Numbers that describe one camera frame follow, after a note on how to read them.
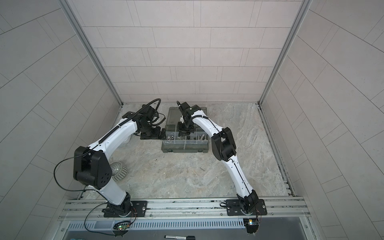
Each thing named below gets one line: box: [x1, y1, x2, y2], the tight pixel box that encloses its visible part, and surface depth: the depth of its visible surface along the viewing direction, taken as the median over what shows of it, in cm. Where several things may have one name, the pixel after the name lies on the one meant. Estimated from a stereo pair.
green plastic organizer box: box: [161, 107, 209, 153], surface depth 95 cm
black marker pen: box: [164, 235, 196, 240], surface depth 65 cm
